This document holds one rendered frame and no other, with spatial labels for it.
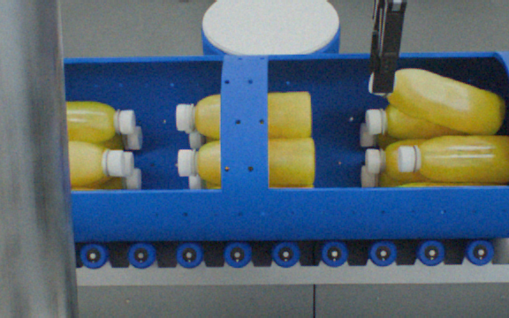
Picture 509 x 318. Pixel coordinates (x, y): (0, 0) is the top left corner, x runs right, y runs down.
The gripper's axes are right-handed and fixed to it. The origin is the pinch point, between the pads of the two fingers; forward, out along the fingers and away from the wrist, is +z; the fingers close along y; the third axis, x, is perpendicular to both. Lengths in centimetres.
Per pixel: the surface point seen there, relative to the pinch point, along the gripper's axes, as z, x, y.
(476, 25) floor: 124, -75, 209
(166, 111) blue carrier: 18.3, 33.7, 12.8
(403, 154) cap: 11.6, -3.3, -6.4
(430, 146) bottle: 10.5, -7.2, -5.9
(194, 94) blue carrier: 14.8, 28.6, 13.1
